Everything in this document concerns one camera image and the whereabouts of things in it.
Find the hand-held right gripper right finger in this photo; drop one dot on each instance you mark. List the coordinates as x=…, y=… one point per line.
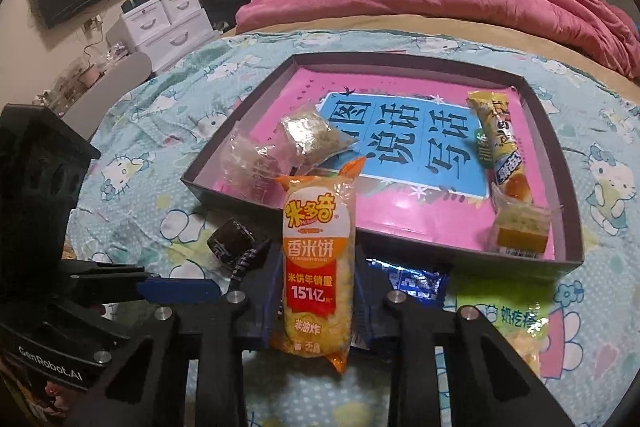
x=361, y=307

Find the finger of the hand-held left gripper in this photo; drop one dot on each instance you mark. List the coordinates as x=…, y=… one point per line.
x=175, y=289
x=95, y=324

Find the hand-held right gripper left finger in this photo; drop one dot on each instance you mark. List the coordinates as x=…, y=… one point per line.
x=272, y=307

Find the black snack packet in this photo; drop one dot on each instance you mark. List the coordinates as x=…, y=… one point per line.
x=247, y=263

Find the blue biscuit packet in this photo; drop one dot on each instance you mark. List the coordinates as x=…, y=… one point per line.
x=410, y=279

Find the orange rice cracker packet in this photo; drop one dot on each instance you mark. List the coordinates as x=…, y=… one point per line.
x=315, y=257

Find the dark candy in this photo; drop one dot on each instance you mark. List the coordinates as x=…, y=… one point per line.
x=230, y=244

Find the dark shallow cardboard box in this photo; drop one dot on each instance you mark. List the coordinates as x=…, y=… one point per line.
x=225, y=197

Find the green snack packet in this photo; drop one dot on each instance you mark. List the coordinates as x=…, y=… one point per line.
x=505, y=307

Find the crinkled clear snack packet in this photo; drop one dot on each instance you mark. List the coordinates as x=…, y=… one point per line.
x=250, y=162

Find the oat cake clear packet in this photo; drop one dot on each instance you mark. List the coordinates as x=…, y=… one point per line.
x=310, y=134

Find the small cake clear packet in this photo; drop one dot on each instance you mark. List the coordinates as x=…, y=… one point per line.
x=520, y=227

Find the long yellow snack packet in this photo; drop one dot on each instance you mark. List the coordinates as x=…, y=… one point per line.
x=495, y=132

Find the cat print blue blanket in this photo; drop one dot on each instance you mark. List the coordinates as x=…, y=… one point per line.
x=150, y=217

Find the pink and blue book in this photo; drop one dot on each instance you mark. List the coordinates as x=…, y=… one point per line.
x=400, y=207

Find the pile of small desk items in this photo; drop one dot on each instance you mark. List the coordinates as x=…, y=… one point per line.
x=70, y=82

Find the white drawer cabinet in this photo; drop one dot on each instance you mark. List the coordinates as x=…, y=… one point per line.
x=170, y=37

